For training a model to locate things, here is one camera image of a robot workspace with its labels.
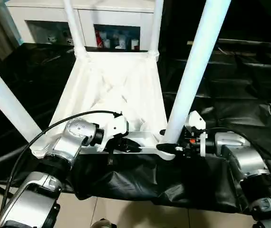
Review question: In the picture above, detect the teal plastic object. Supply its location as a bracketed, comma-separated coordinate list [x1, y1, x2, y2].
[2, 0, 24, 46]

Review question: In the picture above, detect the white glass-door cabinet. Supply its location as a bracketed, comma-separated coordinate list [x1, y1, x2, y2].
[5, 0, 156, 52]

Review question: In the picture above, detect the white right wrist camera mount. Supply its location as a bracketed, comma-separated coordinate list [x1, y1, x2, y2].
[184, 110, 208, 157]

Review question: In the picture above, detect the black table mat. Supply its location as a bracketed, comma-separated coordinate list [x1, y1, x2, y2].
[0, 42, 271, 215]

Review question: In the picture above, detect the white plastic table top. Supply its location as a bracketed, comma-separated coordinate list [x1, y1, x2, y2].
[30, 47, 180, 161]

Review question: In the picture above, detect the white plastic table leg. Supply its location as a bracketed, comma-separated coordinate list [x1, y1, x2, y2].
[148, 0, 165, 60]
[62, 0, 87, 58]
[158, 0, 232, 146]
[0, 52, 43, 143]

